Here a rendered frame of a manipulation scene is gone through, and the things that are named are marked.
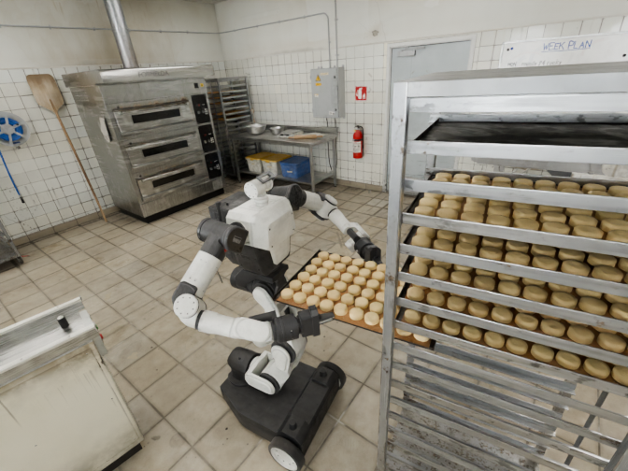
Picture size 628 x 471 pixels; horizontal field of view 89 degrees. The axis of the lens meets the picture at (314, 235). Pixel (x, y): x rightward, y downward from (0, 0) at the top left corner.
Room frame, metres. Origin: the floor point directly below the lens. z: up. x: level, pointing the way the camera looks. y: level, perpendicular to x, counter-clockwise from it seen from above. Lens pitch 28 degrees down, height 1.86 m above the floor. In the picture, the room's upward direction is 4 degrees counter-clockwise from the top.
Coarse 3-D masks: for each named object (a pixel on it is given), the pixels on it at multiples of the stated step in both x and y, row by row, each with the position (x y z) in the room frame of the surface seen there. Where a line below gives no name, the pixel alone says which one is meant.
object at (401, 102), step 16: (400, 96) 0.72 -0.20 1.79; (400, 112) 0.72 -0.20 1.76; (400, 128) 0.72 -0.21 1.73; (400, 144) 0.72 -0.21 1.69; (400, 160) 0.71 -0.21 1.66; (400, 176) 0.71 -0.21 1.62; (400, 192) 0.71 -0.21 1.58; (400, 208) 0.72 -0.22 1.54; (400, 224) 0.72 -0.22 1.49; (400, 240) 0.73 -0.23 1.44; (384, 304) 0.73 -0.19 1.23; (384, 320) 0.72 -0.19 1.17; (384, 336) 0.72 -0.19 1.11; (384, 352) 0.72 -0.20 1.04; (384, 368) 0.72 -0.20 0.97; (384, 384) 0.72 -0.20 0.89; (384, 400) 0.72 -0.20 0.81; (384, 416) 0.72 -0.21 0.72; (384, 432) 0.71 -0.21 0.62; (384, 448) 0.71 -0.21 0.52; (384, 464) 0.72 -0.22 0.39
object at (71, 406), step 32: (64, 320) 1.20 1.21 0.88; (0, 352) 1.06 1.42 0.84; (96, 352) 1.08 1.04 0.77; (32, 384) 0.92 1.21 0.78; (64, 384) 0.98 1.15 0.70; (96, 384) 1.04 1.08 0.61; (0, 416) 0.84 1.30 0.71; (32, 416) 0.89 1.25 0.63; (64, 416) 0.94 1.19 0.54; (96, 416) 1.00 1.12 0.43; (128, 416) 1.08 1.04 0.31; (0, 448) 0.80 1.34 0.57; (32, 448) 0.85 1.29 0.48; (64, 448) 0.90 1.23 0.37; (96, 448) 0.96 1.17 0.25; (128, 448) 1.03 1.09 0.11
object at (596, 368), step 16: (416, 320) 0.74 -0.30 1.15; (432, 320) 0.73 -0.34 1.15; (448, 320) 0.73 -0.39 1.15; (464, 336) 0.67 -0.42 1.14; (480, 336) 0.66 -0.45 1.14; (496, 336) 0.65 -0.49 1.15; (512, 336) 0.66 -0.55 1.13; (512, 352) 0.60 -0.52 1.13; (528, 352) 0.60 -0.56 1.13; (544, 352) 0.58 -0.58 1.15; (560, 352) 0.58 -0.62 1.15; (576, 368) 0.54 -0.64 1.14; (592, 368) 0.52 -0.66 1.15; (608, 368) 0.52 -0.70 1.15; (624, 368) 0.52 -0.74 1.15; (624, 384) 0.49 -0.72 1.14
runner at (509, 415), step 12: (420, 384) 1.06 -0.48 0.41; (432, 384) 1.05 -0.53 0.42; (456, 396) 0.98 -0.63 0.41; (468, 396) 0.96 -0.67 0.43; (480, 408) 0.91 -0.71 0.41; (492, 408) 0.91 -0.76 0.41; (504, 408) 0.89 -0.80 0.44; (516, 420) 0.85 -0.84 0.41; (528, 420) 0.84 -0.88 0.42; (552, 432) 0.79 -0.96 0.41
